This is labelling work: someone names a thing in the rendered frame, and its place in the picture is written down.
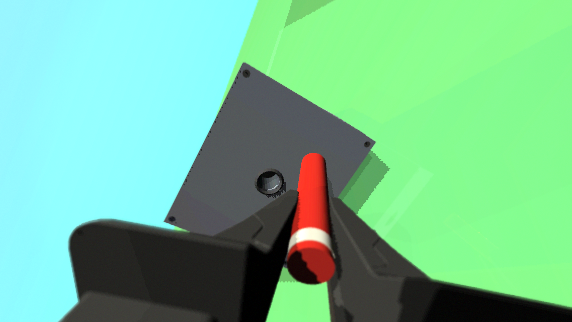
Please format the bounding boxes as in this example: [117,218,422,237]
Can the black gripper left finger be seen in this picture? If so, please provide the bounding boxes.
[67,190,299,322]

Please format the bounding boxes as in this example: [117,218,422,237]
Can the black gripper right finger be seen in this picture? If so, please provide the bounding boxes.
[326,197,572,322]

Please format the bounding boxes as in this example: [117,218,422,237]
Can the dark grey sloped panel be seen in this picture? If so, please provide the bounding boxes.
[163,62,376,236]

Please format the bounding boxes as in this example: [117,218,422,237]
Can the red cylindrical peg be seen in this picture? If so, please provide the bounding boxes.
[287,153,335,286]

